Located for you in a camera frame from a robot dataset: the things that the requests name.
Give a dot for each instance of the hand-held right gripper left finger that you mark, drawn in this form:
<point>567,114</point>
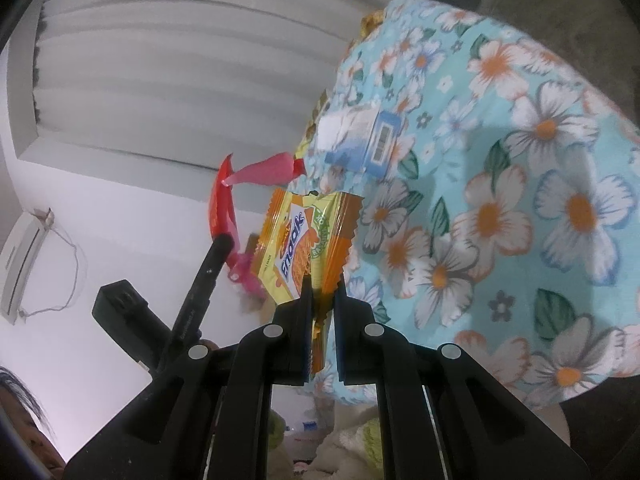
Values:
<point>295,330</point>

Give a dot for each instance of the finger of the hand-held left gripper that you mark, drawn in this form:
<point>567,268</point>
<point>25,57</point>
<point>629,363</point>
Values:
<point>200,290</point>

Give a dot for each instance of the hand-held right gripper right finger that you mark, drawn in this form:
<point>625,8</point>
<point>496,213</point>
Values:
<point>350,340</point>

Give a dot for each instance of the red wrapper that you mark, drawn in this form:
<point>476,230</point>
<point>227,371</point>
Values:
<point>220,205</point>

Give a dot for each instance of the yellow biscuit packet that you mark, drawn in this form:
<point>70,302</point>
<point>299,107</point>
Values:
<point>300,240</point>

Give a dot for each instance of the cream fluffy cloth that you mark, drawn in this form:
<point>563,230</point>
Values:
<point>340,450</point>

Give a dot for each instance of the white air conditioner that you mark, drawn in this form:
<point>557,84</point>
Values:
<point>20,270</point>

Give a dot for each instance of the person's head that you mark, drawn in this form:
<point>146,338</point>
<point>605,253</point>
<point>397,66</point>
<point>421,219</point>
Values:
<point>30,435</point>

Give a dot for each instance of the blue and white packet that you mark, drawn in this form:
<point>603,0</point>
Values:
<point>360,140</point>

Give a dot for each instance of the grey curtain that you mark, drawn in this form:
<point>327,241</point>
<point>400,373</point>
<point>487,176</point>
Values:
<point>175,60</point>

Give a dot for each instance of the blue floral tablecloth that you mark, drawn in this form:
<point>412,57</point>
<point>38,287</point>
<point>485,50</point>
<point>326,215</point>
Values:
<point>500,160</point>

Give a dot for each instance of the gold crumpled wrapper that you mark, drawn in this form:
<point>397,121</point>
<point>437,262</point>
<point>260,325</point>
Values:
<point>372,22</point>

